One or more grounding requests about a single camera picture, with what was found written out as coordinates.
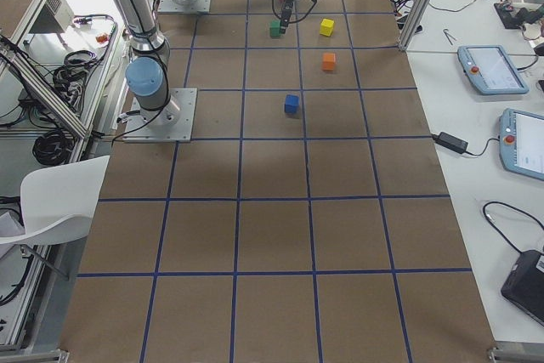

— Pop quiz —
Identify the green wooden block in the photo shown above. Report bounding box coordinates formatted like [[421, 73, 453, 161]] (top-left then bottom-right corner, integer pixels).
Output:
[[269, 20, 281, 38]]

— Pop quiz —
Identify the yellow wooden block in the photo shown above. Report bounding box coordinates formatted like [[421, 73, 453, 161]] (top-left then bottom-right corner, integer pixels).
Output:
[[319, 18, 335, 37]]

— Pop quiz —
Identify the orange wooden block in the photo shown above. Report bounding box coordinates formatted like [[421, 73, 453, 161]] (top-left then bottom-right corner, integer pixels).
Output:
[[321, 52, 337, 72]]

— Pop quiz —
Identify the blue wooden block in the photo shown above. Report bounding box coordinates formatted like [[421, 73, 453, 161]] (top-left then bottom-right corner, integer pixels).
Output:
[[284, 94, 300, 115]]

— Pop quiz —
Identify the metal hex key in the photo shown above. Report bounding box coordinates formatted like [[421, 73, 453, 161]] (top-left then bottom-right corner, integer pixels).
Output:
[[443, 29, 455, 45]]

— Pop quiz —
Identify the black power adapter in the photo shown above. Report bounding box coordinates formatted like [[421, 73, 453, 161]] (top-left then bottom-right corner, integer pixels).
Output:
[[432, 132, 468, 154]]

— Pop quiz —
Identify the far blue teach pendant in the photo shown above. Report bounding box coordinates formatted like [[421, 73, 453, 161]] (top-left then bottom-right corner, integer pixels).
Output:
[[456, 45, 529, 95]]

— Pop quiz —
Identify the blue teach pendant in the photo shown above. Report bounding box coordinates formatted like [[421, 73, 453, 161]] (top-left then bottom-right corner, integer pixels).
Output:
[[456, 45, 529, 95], [499, 109, 543, 180]]

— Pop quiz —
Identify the near blue teach pendant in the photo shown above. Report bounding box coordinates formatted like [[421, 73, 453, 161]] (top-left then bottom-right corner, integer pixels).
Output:
[[499, 109, 543, 180]]

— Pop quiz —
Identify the white plastic chair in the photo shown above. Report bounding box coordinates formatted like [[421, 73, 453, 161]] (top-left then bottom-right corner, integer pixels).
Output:
[[0, 155, 111, 281]]

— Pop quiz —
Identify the black laptop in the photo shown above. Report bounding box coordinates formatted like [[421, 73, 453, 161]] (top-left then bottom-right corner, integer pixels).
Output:
[[501, 250, 543, 325]]

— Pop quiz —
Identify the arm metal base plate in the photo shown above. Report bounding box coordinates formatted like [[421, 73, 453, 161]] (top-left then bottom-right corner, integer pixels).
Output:
[[122, 88, 197, 143], [156, 0, 212, 14]]

